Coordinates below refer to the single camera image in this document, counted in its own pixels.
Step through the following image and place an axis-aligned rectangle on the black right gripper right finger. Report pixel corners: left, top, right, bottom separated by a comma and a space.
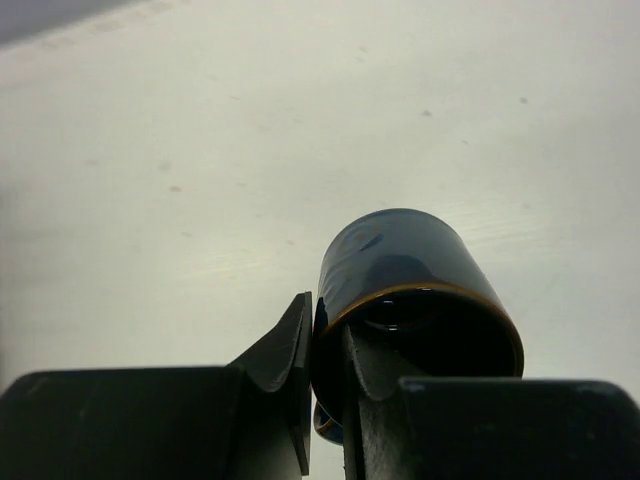
342, 328, 639, 479

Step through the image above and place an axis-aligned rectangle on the dark blue glazed mug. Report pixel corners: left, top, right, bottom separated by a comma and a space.
311, 208, 524, 444

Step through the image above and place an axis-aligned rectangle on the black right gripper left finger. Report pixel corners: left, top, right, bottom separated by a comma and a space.
1, 293, 312, 479

